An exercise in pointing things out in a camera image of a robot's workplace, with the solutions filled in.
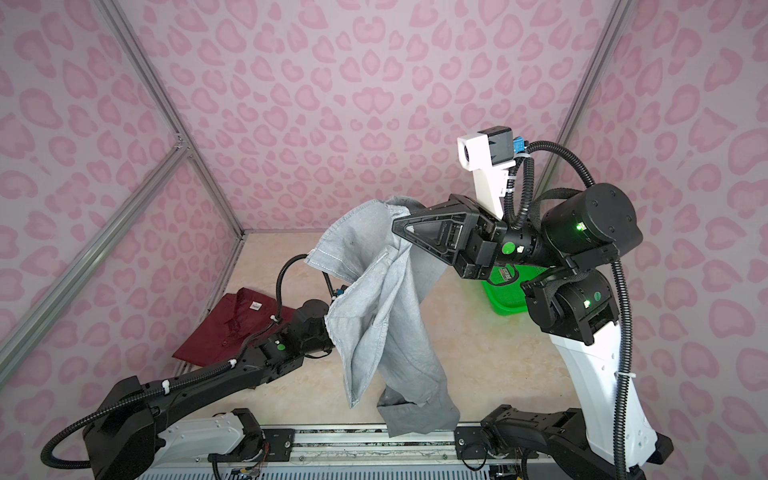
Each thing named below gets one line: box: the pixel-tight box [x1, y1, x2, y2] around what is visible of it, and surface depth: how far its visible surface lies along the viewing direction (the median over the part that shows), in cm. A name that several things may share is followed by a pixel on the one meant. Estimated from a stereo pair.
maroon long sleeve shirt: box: [173, 287, 297, 367], surface depth 94 cm
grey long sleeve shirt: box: [306, 196, 461, 437], surface depth 40 cm
